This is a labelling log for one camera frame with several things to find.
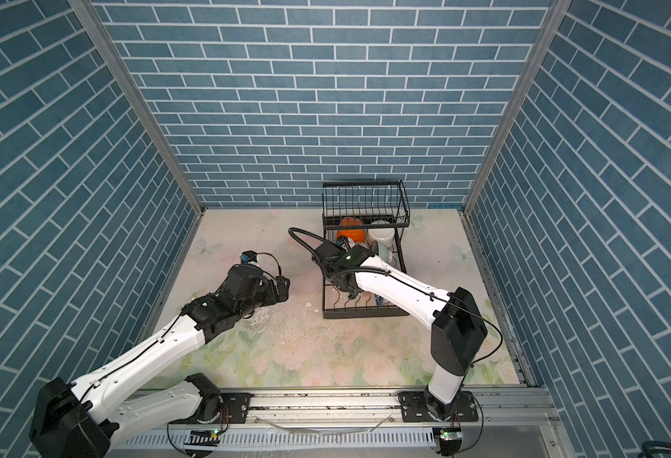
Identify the white slotted cable duct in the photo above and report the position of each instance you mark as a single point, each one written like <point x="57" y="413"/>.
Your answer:
<point x="268" y="439"/>

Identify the orange square bowl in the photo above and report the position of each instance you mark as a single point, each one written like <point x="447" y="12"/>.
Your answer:
<point x="351" y="228"/>

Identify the green ringed bowl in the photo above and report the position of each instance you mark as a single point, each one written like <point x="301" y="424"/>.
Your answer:
<point x="385" y="253"/>

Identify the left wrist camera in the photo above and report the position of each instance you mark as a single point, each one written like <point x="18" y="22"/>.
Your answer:
<point x="249" y="256"/>

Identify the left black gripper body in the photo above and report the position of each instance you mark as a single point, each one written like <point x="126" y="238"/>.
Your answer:
<point x="265" y="295"/>

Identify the black wire dish rack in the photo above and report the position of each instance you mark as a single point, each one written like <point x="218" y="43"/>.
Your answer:
<point x="384" y="199"/>

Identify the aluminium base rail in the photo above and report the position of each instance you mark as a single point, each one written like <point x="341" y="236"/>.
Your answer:
<point x="489" y="423"/>

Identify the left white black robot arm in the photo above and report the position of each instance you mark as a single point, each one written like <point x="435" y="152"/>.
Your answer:
<point x="91" y="415"/>

